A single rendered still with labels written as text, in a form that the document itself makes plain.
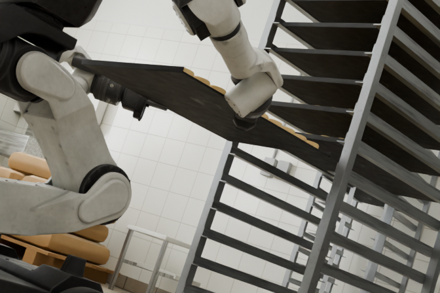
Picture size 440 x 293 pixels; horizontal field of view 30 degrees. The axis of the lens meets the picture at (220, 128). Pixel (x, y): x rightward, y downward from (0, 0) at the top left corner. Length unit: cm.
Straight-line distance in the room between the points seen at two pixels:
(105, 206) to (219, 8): 57
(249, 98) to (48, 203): 50
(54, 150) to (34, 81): 21
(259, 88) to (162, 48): 506
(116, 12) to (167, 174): 171
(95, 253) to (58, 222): 412
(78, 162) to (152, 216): 442
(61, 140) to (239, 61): 46
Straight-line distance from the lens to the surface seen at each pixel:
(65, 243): 571
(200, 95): 204
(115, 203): 191
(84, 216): 187
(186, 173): 622
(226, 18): 159
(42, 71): 178
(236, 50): 164
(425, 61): 262
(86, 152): 190
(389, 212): 293
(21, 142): 692
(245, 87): 176
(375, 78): 235
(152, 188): 637
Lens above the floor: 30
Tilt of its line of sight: 10 degrees up
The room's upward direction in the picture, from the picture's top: 19 degrees clockwise
